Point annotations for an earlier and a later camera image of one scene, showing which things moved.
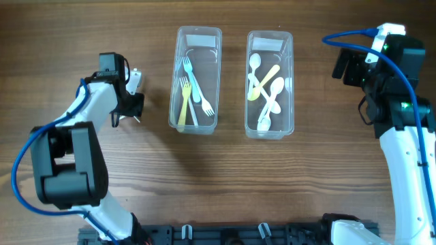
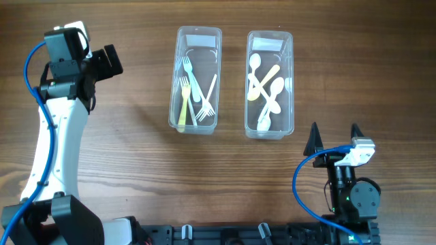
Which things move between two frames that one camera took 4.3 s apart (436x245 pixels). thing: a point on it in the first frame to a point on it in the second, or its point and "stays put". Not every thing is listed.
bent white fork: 184,81 stays put
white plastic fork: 196,95 stays put
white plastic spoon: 255,62 stays put
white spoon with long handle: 276,87 stays put
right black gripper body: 361,75 to 328,160
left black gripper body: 132,105 to 98,66
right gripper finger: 341,63 to 314,143
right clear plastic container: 269,93 stays put
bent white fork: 122,116 to 206,105
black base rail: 225,234 stays put
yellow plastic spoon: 256,90 stays put
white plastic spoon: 276,86 to 274,105
